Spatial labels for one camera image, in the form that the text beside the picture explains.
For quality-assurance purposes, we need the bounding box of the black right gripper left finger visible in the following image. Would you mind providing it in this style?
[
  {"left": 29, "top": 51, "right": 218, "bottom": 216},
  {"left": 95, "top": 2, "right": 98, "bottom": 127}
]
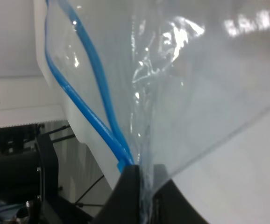
[{"left": 92, "top": 165, "right": 140, "bottom": 224}]

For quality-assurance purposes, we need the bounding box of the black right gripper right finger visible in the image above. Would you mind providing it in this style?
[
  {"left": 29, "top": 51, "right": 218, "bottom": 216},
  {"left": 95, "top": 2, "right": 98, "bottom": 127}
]
[{"left": 150, "top": 164, "right": 210, "bottom": 224}]

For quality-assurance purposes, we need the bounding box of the clear blue-zip plastic bag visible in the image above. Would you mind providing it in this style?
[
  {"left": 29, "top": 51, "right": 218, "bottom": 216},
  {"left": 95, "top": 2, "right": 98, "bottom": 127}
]
[{"left": 44, "top": 0, "right": 270, "bottom": 224}]

